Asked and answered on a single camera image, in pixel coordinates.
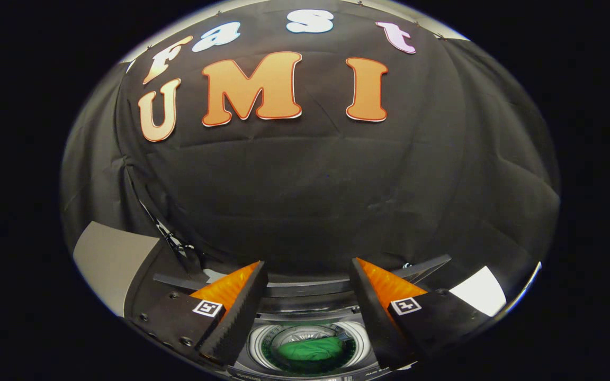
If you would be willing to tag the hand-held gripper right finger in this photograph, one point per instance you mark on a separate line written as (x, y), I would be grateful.
(376, 317)

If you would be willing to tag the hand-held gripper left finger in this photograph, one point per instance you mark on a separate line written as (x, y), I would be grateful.
(239, 317)

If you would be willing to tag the grey washing machine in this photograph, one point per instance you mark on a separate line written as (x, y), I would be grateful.
(310, 317)

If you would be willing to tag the dark transparent washing machine lid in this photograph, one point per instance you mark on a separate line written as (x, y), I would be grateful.
(305, 288)

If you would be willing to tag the green polo shirt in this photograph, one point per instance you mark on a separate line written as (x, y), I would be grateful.
(310, 349)

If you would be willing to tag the white flat board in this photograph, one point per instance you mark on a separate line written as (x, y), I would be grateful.
(480, 291)

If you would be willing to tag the black backdrop cloth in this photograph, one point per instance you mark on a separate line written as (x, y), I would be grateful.
(310, 185)

